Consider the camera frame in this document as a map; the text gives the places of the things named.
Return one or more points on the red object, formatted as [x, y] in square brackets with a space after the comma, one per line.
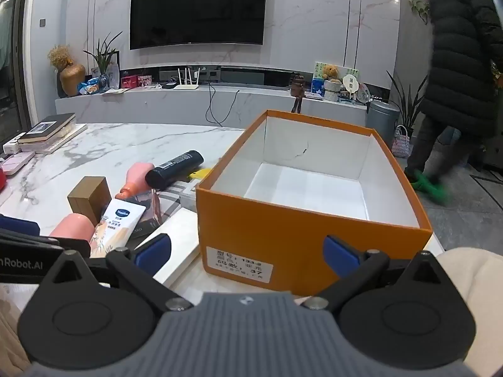
[2, 182]

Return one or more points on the white marble television stand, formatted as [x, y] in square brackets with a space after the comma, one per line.
[157, 104]

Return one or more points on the pink bottle with orange cap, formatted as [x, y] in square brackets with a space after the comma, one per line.
[135, 176]

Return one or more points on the orange cardboard box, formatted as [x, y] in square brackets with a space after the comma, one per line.
[298, 247]

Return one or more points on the pink photo box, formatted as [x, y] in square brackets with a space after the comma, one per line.
[144, 81]

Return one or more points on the yellow tape measure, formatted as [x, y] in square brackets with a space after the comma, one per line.
[202, 174]

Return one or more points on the tall potted plant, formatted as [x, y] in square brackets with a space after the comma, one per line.
[408, 106]

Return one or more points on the white box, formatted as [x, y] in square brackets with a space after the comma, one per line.
[173, 243]

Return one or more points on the blue tissue box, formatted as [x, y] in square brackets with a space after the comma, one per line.
[318, 87]

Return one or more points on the illustrated card box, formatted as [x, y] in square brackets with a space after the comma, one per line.
[151, 214]

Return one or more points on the person's beige clothing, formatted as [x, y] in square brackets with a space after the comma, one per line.
[475, 279]

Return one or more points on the white router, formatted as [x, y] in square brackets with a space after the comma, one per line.
[187, 85]

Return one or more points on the black plastic bottle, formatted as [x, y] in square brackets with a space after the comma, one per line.
[175, 169]

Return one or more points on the paper sheets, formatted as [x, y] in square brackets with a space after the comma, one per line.
[114, 91]

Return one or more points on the green plant in glass vase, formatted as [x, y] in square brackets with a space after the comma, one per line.
[103, 63]

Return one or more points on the green printed card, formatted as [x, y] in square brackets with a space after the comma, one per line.
[319, 70]

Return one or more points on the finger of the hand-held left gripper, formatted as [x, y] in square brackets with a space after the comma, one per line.
[17, 226]

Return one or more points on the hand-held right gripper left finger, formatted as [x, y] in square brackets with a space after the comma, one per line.
[151, 249]

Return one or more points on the black book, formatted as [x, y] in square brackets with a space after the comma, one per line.
[45, 127]

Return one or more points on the round white fan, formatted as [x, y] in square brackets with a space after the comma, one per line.
[351, 84]

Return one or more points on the decorative plate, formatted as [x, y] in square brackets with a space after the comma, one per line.
[363, 93]

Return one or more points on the grey marbled box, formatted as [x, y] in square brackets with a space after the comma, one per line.
[177, 198]

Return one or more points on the blue snack packets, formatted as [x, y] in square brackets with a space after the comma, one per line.
[89, 86]

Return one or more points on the small black box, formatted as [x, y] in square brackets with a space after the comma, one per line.
[169, 85]

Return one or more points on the red gift box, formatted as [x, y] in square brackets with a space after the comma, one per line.
[129, 82]

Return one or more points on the white power strip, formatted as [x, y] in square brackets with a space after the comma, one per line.
[13, 145]

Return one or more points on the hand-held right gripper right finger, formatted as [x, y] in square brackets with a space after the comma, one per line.
[340, 251]

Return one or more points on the pink case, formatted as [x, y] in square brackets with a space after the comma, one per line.
[15, 163]

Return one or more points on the white cream tube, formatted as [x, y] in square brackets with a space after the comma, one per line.
[118, 224]

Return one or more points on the pale round storage jar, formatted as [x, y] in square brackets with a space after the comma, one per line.
[332, 90]

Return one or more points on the brown wooden block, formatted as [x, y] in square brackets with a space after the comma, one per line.
[88, 196]

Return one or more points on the brown teddy bear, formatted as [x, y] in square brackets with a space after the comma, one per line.
[331, 72]

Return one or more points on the hanging green plant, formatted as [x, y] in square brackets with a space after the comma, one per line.
[420, 10]

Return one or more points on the pink cylinder cup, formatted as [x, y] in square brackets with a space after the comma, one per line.
[72, 229]

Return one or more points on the black flat television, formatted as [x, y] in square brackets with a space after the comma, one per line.
[196, 8]

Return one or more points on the grey trash can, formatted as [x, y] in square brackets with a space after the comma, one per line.
[381, 125]

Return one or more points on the woven checked basket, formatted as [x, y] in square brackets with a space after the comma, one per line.
[401, 145]

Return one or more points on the gold vase with dried flowers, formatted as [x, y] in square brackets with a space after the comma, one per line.
[72, 78]

